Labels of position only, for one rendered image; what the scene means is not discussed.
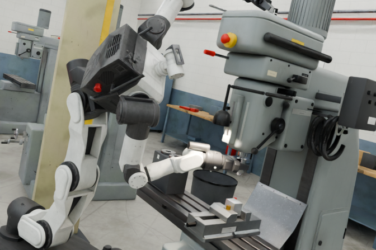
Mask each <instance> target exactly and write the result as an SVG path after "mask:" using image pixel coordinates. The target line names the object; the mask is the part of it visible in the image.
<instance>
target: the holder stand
mask: <svg viewBox="0 0 376 250"><path fill-rule="evenodd" d="M171 157H182V156H180V155H177V154H176V152H174V151H172V150H167V149H161V150H155V151H154V156H153V162H152V163H154V162H160V161H162V160H165V159H168V158H171ZM188 173H189V172H188V171H187V172H184V173H175V172H174V173H171V174H168V175H166V176H163V177H161V178H159V179H157V180H154V181H151V183H153V184H154V185H155V186H157V187H158V188H159V189H160V190H161V191H162V192H164V193H165V194H184V192H185V186H186V181H187V177H188Z"/></svg>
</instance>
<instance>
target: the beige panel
mask: <svg viewBox="0 0 376 250"><path fill-rule="evenodd" d="M120 3H121V0H67V1H66V5H65V12H64V18H63V24H62V30H61V34H60V40H59V47H58V53H57V59H56V64H55V69H54V76H53V82H52V86H51V92H50V98H49V104H48V111H47V115H46V121H45V127H44V133H43V140H42V144H41V150H40V156H39V162H38V167H37V173H36V179H35V185H34V191H33V195H32V200H33V201H35V202H37V203H38V204H40V205H41V206H43V207H44V208H45V209H46V210H47V209H50V207H51V206H52V204H53V202H54V192H55V172H56V170H57V168H58V167H59V165H60V164H61V163H63V162H64V160H65V157H66V155H67V150H68V144H69V139H70V134H69V123H70V119H71V116H70V113H69V110H68V107H67V98H68V96H69V95H70V93H71V86H70V82H69V77H68V72H67V66H66V65H67V63H68V62H69V61H71V60H73V59H79V58H83V59H88V60H90V58H91V56H92V55H93V53H94V52H95V51H96V50H97V48H98V47H99V46H100V45H101V44H102V42H103V41H104V40H105V39H106V38H107V36H108V35H109V34H110V33H112V32H113V31H115V30H116V24H117V20H118V15H119V9H120ZM79 221H80V218H79V219H78V221H77V222H76V224H75V225H74V233H73V234H75V235H77V236H78V237H80V238H82V239H83V240H85V241H86V242H88V243H89V244H90V242H89V240H88V239H87V238H86V237H85V235H84V234H83V233H82V232H81V230H80V229H79V227H78V226H79Z"/></svg>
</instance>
